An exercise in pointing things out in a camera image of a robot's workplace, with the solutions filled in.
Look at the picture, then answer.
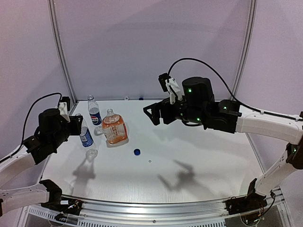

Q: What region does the clear bottle blue text label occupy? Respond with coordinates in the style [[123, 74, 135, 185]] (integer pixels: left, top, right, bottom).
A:
[[76, 113, 98, 162]]

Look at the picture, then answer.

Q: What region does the Pepsi bottle blue label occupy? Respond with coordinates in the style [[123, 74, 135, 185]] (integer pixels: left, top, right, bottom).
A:
[[88, 95, 104, 136]]

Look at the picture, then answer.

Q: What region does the orange label bottle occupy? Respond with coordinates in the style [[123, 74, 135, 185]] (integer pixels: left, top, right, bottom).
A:
[[102, 109, 128, 145]]

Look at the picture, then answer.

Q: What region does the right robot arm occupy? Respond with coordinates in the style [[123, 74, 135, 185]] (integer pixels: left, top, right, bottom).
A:
[[143, 74, 303, 215]]

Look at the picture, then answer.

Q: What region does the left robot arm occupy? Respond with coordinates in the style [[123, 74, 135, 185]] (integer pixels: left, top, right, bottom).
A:
[[0, 108, 83, 215]]

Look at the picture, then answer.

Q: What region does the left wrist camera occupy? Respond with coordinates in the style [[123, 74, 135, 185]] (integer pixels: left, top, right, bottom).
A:
[[58, 96, 71, 122]]

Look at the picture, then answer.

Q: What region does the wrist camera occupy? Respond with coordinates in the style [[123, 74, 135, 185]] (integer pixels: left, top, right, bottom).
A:
[[58, 96, 71, 122], [158, 73, 183, 105]]

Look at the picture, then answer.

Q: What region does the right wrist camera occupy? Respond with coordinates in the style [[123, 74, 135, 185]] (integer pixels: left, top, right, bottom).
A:
[[158, 73, 183, 105]]

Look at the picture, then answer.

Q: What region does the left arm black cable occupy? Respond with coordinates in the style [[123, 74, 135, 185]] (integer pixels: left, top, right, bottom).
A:
[[0, 92, 62, 164]]

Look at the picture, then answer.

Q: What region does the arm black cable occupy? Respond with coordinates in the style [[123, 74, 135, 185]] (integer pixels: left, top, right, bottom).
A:
[[167, 58, 303, 119], [0, 92, 62, 164]]

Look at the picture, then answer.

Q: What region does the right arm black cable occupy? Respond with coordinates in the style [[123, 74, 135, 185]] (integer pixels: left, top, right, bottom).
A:
[[167, 58, 303, 119]]

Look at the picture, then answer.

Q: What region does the right corner aluminium post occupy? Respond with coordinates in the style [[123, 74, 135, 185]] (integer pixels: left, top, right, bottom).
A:
[[232, 0, 257, 96]]

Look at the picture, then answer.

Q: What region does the corner aluminium post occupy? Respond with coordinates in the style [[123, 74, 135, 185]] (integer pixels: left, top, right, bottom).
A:
[[232, 0, 257, 96], [47, 0, 78, 105]]

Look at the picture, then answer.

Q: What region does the left corner aluminium post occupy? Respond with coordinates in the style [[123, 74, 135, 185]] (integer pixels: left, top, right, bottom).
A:
[[47, 0, 78, 105]]

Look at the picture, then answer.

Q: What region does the aluminium table frame rail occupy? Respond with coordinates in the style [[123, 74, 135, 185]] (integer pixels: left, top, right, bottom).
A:
[[17, 188, 292, 227]]

